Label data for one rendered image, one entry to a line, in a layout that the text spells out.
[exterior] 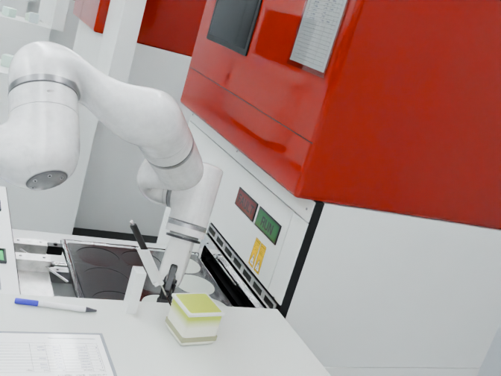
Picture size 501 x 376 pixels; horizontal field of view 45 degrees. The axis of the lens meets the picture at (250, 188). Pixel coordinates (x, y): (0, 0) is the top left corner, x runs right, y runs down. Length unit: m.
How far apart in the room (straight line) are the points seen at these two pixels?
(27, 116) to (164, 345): 0.46
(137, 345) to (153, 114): 0.40
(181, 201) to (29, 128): 0.46
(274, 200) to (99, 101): 0.60
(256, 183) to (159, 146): 0.56
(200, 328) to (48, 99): 0.48
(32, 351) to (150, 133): 0.38
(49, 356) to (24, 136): 0.34
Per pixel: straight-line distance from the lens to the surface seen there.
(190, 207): 1.26
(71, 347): 1.05
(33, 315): 1.12
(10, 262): 1.29
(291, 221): 1.33
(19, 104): 0.93
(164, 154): 1.00
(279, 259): 1.36
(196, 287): 1.49
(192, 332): 1.11
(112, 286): 1.40
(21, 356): 1.01
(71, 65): 0.96
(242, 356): 1.15
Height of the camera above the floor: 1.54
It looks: 15 degrees down
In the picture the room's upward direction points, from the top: 17 degrees clockwise
